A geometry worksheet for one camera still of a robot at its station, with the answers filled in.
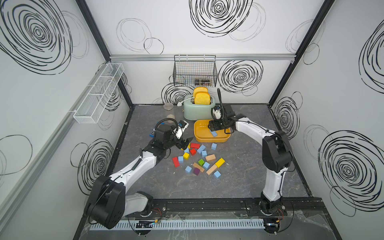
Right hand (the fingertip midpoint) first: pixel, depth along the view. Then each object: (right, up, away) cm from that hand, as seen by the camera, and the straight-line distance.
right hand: (214, 124), depth 95 cm
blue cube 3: (-16, -25, -11) cm, 32 cm away
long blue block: (+1, -6, +6) cm, 9 cm away
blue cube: (0, -14, -1) cm, 14 cm away
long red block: (-12, -14, +3) cm, 19 cm away
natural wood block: (-3, -20, -6) cm, 21 cm away
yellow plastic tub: (-7, -6, +7) cm, 12 cm away
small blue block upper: (-17, -16, -4) cm, 24 cm away
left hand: (-18, -4, -12) cm, 22 cm away
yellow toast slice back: (-9, +24, +4) cm, 26 cm away
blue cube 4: (-7, -18, -4) cm, 19 cm away
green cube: (-8, -22, -8) cm, 25 cm away
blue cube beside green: (-6, -24, -9) cm, 26 cm away
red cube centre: (-13, -17, -3) cm, 22 cm away
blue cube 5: (-21, -21, -6) cm, 30 cm away
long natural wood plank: (-3, -26, -9) cm, 28 cm away
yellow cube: (-18, -19, -5) cm, 27 cm away
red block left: (-24, -23, -5) cm, 34 cm away
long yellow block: (+3, -23, -6) cm, 24 cm away
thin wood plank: (-11, -24, -8) cm, 28 cm away
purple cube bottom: (-11, -26, -10) cm, 30 cm away
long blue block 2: (-8, -15, -1) cm, 17 cm away
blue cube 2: (0, -27, -13) cm, 30 cm away
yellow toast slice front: (-7, +17, +4) cm, 19 cm away
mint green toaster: (-11, +9, +10) cm, 17 cm away
